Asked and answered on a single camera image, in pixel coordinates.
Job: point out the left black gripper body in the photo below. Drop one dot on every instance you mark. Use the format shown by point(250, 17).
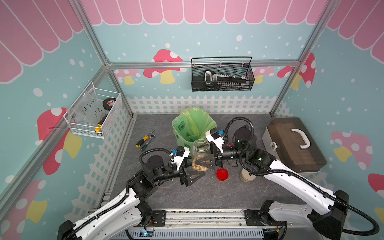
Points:
point(182, 176)

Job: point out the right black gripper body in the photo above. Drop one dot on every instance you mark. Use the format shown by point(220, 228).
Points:
point(231, 153)

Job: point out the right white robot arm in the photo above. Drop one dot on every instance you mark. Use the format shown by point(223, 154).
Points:
point(324, 210)

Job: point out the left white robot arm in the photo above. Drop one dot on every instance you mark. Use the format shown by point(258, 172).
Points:
point(130, 208)

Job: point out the green bag trash bin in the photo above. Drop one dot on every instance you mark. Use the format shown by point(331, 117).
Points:
point(191, 125)

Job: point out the beige lid jar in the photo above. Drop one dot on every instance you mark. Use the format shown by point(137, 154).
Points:
point(246, 177)

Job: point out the brown lid storage box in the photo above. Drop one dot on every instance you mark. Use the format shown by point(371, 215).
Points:
point(290, 142)

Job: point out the socket set in basket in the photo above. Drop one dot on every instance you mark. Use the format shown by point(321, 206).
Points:
point(213, 79)

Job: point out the yellow black tool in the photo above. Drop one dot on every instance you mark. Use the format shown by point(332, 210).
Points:
point(98, 129)

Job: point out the black tape roll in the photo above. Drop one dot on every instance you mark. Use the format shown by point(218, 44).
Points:
point(109, 103)

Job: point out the clear plastic bag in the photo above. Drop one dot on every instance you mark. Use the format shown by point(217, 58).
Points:
point(86, 112)

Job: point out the yellow handle screwdriver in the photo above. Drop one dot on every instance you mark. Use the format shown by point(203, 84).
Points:
point(145, 139)

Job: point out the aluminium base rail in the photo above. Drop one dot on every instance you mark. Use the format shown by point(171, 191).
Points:
point(207, 224)

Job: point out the black mesh wall basket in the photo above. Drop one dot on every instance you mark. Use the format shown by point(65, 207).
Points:
point(237, 66)

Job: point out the white wire wall basket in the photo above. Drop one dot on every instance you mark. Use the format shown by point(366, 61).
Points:
point(111, 116)

